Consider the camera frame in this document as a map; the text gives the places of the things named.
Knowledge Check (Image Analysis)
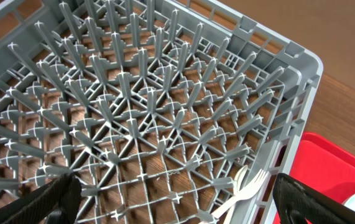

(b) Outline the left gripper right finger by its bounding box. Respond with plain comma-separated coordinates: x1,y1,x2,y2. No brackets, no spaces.
272,173,355,224

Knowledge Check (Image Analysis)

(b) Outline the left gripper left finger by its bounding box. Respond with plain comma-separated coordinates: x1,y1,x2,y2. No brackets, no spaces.
0,173,82,224

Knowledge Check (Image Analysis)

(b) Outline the white plastic fork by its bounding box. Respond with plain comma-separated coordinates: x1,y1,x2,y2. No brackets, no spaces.
212,169,270,221

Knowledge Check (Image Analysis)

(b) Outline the white plastic spoon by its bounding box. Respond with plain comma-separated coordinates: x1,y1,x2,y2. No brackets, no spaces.
223,165,248,224

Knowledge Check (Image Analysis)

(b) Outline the grey dishwasher rack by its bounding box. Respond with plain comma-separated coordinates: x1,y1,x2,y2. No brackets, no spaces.
0,1,323,223

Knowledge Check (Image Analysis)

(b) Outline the red plastic tray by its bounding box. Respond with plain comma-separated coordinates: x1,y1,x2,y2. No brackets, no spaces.
274,133,355,223

